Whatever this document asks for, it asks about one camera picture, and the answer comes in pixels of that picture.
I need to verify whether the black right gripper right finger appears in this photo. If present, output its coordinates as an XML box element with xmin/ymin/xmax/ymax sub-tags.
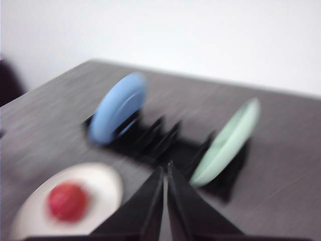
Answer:
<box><xmin>168</xmin><ymin>163</ymin><xmax>243</xmax><ymax>241</ymax></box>

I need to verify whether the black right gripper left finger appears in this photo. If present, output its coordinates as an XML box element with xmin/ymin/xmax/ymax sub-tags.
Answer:
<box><xmin>90</xmin><ymin>165</ymin><xmax>169</xmax><ymax>241</ymax></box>

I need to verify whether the white plate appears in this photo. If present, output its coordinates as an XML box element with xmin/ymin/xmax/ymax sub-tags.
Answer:
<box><xmin>13</xmin><ymin>163</ymin><xmax>123</xmax><ymax>235</ymax></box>

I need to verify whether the red pomegranate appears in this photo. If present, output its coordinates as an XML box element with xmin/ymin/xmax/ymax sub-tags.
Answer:
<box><xmin>47</xmin><ymin>183</ymin><xmax>86</xmax><ymax>222</ymax></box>

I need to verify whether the green plate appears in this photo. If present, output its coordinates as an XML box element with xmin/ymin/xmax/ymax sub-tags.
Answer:
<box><xmin>190</xmin><ymin>98</ymin><xmax>260</xmax><ymax>187</ymax></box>

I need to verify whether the blue plate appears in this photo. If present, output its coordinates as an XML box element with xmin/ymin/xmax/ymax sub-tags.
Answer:
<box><xmin>88</xmin><ymin>72</ymin><xmax>147</xmax><ymax>146</ymax></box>

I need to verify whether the black dish rack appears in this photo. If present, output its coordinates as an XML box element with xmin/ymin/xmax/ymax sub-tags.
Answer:
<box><xmin>83</xmin><ymin>112</ymin><xmax>252</xmax><ymax>202</ymax></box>

